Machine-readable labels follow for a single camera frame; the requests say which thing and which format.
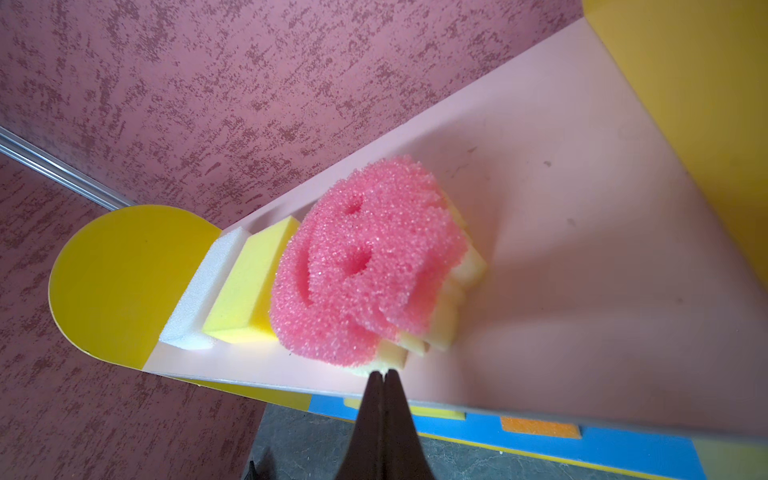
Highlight orange sponge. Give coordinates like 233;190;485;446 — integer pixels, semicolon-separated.
500;416;582;439

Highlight beige white sponge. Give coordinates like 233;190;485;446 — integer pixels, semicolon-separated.
159;228;250;351

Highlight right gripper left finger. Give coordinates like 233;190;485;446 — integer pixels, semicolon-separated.
335;372;384;480

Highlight small yellow square sponge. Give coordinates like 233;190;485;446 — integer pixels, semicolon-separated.
343;398;466;421

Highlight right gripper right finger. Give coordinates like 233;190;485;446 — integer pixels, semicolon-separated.
382;369;435;480

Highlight round pink smiley sponge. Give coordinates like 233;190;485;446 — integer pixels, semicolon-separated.
270;157;487;375

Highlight yellow shelf pink blue boards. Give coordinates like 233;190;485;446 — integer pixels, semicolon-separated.
47;0;768;480

